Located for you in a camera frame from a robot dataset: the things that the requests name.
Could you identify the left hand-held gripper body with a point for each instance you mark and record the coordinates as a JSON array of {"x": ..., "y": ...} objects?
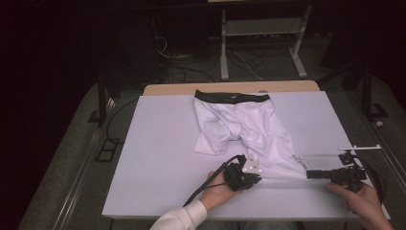
[{"x": 237, "y": 175}]

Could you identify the black metal stand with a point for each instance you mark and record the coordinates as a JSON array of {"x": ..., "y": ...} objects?
[
  {"x": 367, "y": 92},
  {"x": 103, "y": 96}
]

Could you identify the white metal rack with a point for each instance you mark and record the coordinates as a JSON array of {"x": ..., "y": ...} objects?
[{"x": 265, "y": 27}]

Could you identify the person's right hand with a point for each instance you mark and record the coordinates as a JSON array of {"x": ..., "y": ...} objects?
[{"x": 367, "y": 204}]

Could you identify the black floor bracket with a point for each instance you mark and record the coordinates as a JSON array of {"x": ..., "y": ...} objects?
[{"x": 108, "y": 149}]

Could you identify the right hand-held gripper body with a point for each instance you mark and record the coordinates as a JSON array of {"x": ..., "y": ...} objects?
[{"x": 348, "y": 174}]

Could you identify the person's left hand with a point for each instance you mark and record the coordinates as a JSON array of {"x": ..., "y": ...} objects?
[{"x": 217, "y": 191}]

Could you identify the white shorts with black waistband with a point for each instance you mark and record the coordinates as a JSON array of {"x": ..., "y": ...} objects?
[{"x": 249, "y": 127}]

